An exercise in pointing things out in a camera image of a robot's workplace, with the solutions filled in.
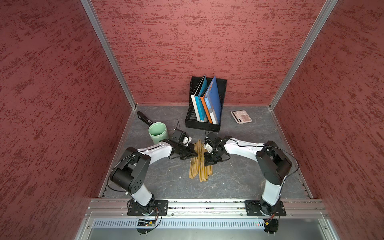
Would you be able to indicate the black mesh file holder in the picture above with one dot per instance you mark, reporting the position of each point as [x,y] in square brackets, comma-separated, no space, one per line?
[191,120]

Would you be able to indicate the black stapler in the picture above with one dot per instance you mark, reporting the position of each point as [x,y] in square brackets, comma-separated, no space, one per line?
[144,119]

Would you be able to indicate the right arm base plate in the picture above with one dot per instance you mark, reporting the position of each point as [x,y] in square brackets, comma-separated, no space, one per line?
[263,209]

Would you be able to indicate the aluminium front rail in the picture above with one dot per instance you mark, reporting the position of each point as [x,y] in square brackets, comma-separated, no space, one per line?
[213,208]

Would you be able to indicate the pink calculator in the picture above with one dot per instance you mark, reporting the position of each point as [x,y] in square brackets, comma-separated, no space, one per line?
[241,117]

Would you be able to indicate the orange book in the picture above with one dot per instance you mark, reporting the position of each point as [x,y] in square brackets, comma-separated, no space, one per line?
[209,120]

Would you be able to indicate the paper straw eleventh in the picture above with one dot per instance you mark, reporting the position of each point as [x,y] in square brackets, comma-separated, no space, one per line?
[203,174]

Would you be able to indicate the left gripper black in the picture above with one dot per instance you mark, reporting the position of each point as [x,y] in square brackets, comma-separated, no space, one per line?
[190,153]

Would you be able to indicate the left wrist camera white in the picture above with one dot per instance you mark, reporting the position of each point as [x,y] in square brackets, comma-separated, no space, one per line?
[186,141]

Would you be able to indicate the paper straw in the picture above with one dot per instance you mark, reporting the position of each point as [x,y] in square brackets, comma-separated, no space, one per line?
[193,168]
[195,150]
[201,161]
[198,145]
[206,173]
[210,168]

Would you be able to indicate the green metal cup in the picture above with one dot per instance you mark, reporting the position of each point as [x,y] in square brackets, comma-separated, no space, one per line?
[158,132]

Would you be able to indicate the blue folder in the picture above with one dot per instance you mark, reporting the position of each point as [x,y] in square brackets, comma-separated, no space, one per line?
[213,92]

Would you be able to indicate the teal book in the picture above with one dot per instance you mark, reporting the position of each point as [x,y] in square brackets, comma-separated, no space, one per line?
[196,97]

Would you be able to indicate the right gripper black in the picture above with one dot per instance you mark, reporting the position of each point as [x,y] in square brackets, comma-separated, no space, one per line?
[209,161]

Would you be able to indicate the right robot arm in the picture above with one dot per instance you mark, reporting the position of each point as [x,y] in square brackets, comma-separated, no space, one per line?
[272,160]

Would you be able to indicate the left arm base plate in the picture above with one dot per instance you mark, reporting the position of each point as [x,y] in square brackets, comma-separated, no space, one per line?
[154,207]

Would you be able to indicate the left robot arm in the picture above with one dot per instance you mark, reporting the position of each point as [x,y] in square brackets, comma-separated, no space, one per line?
[131,170]

